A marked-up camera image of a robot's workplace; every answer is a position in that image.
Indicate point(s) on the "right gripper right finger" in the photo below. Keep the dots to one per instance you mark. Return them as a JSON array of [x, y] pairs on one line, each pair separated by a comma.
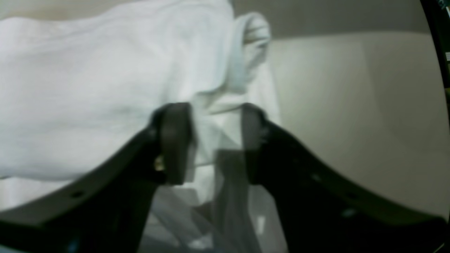
[[321, 211]]

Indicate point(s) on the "white printed t-shirt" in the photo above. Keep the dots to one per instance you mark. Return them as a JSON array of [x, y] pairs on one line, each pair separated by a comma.
[[74, 91]]

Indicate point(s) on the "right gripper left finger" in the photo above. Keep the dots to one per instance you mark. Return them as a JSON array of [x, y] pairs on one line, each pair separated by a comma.
[[106, 210]]

